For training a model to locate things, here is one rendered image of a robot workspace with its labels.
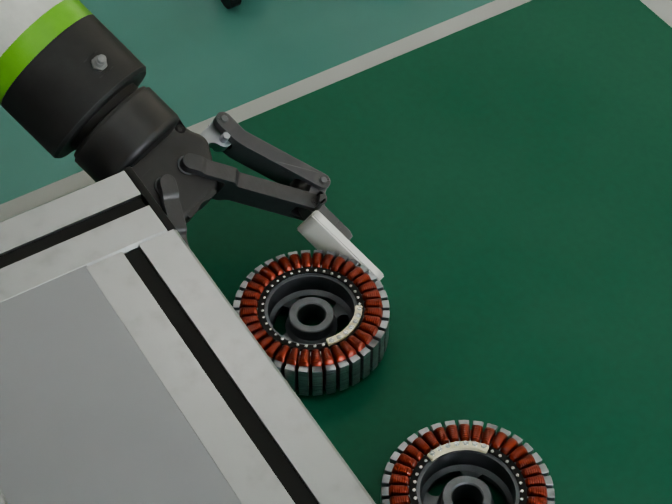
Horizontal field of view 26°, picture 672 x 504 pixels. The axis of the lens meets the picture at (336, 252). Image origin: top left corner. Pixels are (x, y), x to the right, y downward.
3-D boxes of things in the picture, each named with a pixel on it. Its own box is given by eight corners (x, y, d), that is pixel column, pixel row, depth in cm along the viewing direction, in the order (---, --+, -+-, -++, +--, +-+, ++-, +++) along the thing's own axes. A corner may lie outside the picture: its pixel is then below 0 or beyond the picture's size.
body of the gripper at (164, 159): (130, 107, 109) (218, 195, 110) (53, 174, 105) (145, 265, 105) (160, 61, 103) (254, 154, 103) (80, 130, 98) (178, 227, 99)
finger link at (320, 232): (295, 229, 109) (301, 223, 109) (362, 294, 109) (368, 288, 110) (311, 214, 106) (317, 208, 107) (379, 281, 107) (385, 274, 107)
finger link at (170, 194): (177, 173, 102) (158, 174, 102) (214, 323, 99) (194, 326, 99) (160, 194, 106) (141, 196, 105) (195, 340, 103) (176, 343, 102)
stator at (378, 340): (203, 351, 105) (200, 319, 102) (294, 255, 111) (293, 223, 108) (330, 425, 101) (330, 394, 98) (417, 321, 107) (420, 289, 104)
